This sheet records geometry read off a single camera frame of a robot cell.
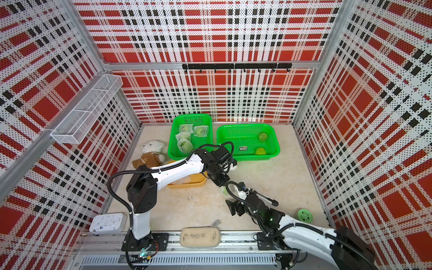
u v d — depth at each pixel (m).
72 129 0.69
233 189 0.85
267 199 0.86
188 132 1.09
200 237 0.72
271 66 0.89
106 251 0.75
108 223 0.75
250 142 1.11
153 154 0.95
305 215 0.77
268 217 0.62
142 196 0.50
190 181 0.88
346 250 0.42
